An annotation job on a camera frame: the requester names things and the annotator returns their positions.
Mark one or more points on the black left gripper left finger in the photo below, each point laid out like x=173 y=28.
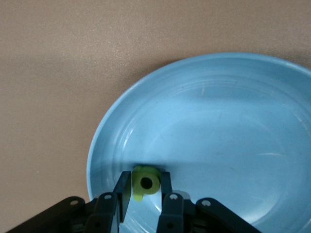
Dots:
x=102 y=213

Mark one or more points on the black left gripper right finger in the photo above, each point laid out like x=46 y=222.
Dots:
x=175 y=213

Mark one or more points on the brown table mat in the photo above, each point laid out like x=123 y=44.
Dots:
x=48 y=72

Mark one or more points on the blue plate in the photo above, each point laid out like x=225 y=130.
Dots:
x=218 y=145

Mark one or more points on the green foam letter p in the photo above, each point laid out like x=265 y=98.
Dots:
x=137 y=177

